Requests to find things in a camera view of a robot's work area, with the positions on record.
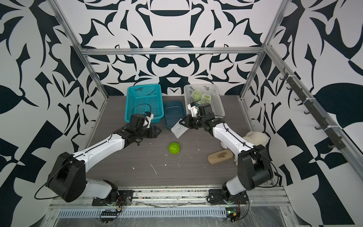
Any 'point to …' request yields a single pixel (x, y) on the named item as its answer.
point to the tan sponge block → (220, 156)
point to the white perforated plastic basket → (216, 101)
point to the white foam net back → (178, 129)
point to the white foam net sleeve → (196, 95)
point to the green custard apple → (174, 148)
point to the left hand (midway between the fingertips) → (157, 127)
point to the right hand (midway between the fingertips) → (179, 120)
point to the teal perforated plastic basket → (142, 99)
